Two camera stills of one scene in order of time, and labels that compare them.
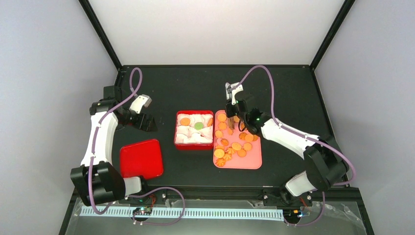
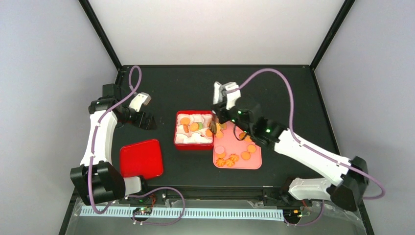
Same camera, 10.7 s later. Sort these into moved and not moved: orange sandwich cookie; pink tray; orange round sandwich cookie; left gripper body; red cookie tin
Moved: orange sandwich cookie
Not moved: left gripper body; red cookie tin; orange round sandwich cookie; pink tray
